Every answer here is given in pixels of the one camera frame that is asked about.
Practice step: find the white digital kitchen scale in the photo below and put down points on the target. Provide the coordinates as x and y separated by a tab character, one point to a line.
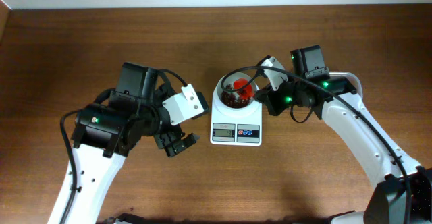
235	126

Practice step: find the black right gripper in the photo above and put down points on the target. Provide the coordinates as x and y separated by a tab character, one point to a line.
264	96

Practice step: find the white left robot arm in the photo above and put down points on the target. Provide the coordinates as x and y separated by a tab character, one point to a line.
89	174

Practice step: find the clear plastic container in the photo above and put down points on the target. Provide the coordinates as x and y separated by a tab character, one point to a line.
354	80

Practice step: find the red beans in bowl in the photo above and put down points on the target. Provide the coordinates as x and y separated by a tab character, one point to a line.
230	99

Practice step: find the white round bowl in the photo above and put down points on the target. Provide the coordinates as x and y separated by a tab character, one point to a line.
230	80

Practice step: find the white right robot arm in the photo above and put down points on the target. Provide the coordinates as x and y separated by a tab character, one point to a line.
402	186

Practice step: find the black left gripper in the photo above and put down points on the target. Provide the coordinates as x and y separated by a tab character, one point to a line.
166	142

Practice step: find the orange measuring scoop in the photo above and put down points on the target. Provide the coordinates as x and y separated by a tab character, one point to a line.
243	88

